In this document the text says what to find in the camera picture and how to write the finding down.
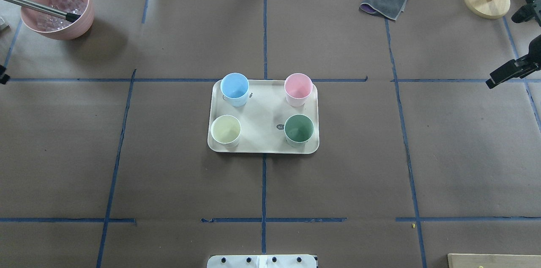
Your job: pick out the pink plastic cup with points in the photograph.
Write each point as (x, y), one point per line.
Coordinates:
(298, 87)

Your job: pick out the pink bowl with ice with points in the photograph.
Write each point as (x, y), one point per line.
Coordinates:
(58, 28)

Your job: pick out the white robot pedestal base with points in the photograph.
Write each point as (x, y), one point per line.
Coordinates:
(263, 261)

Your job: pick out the cream rabbit serving tray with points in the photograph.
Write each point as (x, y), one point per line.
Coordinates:
(262, 119)

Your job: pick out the wooden cutting board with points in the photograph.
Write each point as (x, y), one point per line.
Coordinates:
(474, 260)

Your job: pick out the green plastic cup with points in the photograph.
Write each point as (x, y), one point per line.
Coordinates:
(298, 129)

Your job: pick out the metal tongs black tip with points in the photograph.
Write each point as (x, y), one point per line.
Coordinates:
(70, 17)

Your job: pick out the blue plastic cup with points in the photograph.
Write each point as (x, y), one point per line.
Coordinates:
(235, 89)

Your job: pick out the cream plastic cup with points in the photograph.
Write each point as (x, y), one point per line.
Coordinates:
(226, 130)

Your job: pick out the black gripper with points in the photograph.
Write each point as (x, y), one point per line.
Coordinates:
(513, 69)

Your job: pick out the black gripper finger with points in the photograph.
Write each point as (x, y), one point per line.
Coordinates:
(4, 77)

